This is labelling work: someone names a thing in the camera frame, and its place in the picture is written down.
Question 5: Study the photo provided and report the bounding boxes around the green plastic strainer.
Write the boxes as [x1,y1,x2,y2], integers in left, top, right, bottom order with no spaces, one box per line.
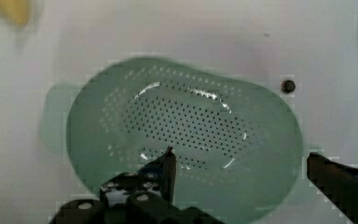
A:
[41,57,308,224]

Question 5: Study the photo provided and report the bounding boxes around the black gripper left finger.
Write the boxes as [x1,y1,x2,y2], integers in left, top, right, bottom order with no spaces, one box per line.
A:
[49,147,224,224]

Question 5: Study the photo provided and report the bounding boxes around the peeled banana toy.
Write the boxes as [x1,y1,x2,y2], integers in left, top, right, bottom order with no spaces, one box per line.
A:
[0,0,31,27]

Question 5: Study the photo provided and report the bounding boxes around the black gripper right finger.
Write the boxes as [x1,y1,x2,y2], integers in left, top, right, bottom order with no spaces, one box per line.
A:
[307,152,358,224]

